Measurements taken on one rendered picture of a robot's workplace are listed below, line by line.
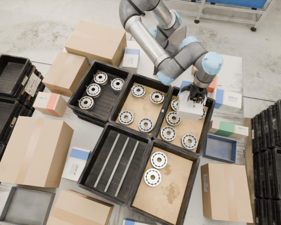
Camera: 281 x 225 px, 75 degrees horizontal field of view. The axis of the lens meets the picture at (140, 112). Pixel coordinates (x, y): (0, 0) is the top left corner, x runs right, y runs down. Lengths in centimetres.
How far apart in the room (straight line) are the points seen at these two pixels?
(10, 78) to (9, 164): 109
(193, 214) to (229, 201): 25
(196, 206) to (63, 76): 128
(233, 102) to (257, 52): 169
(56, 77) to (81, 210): 92
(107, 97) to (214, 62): 84
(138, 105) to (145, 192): 56
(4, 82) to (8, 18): 170
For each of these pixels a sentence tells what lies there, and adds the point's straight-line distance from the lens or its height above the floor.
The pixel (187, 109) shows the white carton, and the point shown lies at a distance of 98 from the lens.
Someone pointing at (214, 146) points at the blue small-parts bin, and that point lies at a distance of 143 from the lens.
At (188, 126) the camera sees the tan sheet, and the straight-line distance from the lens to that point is 128.
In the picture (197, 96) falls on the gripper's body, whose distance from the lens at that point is 88.
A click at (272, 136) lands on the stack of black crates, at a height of 48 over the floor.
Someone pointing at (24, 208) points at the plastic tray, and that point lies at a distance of 150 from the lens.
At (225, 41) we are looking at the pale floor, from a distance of 304.
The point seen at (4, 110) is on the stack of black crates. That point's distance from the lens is 221.
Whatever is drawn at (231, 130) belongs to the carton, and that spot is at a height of 82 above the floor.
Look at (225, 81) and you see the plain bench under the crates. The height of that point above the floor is 70.
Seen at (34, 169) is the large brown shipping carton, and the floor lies 90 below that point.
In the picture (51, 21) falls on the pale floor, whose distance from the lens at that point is 337.
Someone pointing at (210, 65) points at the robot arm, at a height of 146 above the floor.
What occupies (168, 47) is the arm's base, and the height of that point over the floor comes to 98.
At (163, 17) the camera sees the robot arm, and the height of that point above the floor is 124.
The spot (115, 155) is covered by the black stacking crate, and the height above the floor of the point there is 83.
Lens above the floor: 200
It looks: 67 degrees down
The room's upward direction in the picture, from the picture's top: 1 degrees counter-clockwise
